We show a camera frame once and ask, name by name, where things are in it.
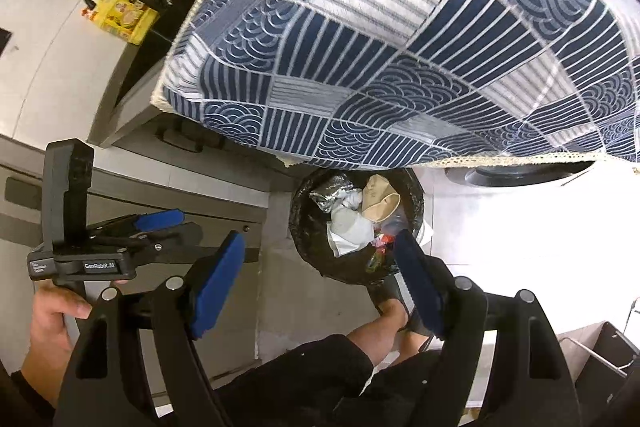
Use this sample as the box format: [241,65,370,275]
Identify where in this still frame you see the crumpled silver foil wrapper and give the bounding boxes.
[309,174,363,214]

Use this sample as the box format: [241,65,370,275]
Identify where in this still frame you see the person's left forearm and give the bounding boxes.
[10,369,57,425]

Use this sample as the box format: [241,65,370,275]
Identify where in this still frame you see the black trash bin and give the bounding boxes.
[289,167,427,284]

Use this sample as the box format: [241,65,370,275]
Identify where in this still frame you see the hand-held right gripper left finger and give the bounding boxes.
[52,229,247,427]

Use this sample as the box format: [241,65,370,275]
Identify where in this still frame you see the brown paper bag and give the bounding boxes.
[361,174,402,224]

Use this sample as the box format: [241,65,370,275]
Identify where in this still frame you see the black storage box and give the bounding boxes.
[569,321,640,409]

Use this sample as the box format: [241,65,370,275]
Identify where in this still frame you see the red green candy wrapper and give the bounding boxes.
[367,231,398,271]

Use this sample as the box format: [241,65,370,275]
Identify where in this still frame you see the person's left hand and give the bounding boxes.
[20,279,129,388]

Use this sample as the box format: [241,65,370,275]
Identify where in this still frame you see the person's black shorts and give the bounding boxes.
[215,337,453,427]

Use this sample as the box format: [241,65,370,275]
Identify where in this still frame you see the yellow packet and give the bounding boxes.
[82,0,157,46]

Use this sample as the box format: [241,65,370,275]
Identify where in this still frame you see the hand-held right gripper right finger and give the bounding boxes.
[394,229,583,427]

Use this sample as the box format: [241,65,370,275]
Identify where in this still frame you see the white paper napkin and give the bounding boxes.
[327,205,376,259]

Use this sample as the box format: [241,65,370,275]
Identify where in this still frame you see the grey steel cabinet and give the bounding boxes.
[0,107,281,403]

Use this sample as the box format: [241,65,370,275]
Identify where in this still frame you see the black sink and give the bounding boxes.
[114,14,206,108]

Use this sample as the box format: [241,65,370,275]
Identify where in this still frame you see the white washing machine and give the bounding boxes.
[427,152,640,358]

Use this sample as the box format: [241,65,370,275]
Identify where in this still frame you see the person's bare leg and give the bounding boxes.
[345,297,437,369]

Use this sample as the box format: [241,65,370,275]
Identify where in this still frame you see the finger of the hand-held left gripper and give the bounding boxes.
[91,223,204,269]
[87,208,187,240]

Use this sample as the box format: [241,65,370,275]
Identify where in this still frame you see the black cabinet handle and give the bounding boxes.
[156,126,205,154]

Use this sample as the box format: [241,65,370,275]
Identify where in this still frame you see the blue patterned tablecloth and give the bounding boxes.
[150,0,640,171]

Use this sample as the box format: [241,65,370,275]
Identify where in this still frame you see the black sandal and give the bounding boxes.
[367,257,432,339]

